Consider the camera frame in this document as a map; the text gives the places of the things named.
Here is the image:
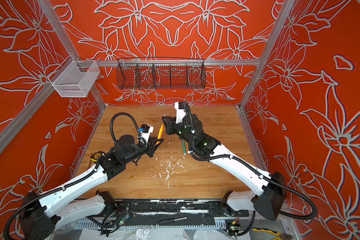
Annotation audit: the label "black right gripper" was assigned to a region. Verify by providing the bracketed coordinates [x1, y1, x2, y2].
[160, 114, 197, 147]

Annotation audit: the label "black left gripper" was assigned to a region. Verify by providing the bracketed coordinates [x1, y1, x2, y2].
[124, 135, 163, 165]

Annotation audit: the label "orange highlighter pen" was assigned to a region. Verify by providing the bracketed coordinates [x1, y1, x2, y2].
[158, 124, 164, 139]

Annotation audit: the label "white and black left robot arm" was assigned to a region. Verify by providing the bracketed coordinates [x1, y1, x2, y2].
[13, 134, 164, 240]

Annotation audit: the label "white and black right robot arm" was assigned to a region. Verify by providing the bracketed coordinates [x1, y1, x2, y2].
[162, 115, 286, 221]

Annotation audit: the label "yellow black tape measure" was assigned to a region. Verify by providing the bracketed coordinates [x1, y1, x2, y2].
[90, 151, 105, 163]

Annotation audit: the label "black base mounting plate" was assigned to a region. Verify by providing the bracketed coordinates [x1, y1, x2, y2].
[116, 199, 251, 229]

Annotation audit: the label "clear plastic bin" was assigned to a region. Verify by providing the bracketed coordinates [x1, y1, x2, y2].
[48, 60, 100, 98]

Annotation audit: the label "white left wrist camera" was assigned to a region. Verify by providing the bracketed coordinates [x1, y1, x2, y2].
[138, 124, 154, 146]

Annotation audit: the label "black wire basket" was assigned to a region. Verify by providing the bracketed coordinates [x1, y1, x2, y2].
[116, 58, 207, 90]

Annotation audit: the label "black corrugated cable conduit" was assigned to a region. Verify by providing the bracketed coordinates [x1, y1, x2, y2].
[183, 102, 318, 221]
[2, 112, 140, 240]

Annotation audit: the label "yellow handled pliers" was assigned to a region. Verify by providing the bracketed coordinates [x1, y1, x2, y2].
[252, 228, 294, 240]

